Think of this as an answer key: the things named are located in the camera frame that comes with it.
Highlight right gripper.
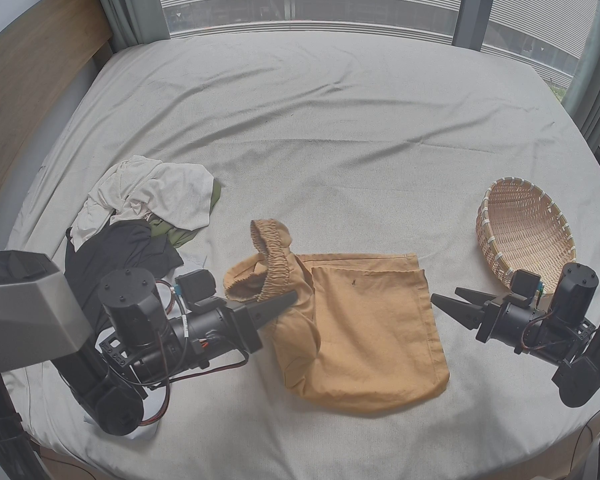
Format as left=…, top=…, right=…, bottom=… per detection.
left=431, top=287, right=534, bottom=352

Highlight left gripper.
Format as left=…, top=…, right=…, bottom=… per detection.
left=184, top=303, right=264, bottom=370

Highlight tan shorts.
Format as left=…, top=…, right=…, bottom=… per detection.
left=223, top=218, right=451, bottom=416

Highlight pale blue garment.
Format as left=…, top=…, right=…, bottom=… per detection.
left=82, top=253, right=208, bottom=441

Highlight round woven basket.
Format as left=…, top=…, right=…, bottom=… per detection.
left=476, top=176, right=577, bottom=295

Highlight green garment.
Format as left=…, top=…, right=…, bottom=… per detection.
left=147, top=180, right=223, bottom=249

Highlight black garment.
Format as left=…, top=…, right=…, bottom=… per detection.
left=64, top=219, right=185, bottom=319

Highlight white garment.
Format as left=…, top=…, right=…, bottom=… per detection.
left=71, top=155, right=216, bottom=250

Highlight bed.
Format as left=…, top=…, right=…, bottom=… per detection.
left=0, top=0, right=600, bottom=480

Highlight grey-green curtain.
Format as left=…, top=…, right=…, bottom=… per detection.
left=562, top=0, right=600, bottom=141
left=87, top=0, right=172, bottom=51

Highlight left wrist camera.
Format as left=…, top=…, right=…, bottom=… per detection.
left=175, top=268, right=218, bottom=311

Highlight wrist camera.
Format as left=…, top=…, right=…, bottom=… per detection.
left=509, top=269, right=543, bottom=306
left=175, top=268, right=218, bottom=311

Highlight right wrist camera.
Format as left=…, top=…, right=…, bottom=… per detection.
left=509, top=269, right=543, bottom=306

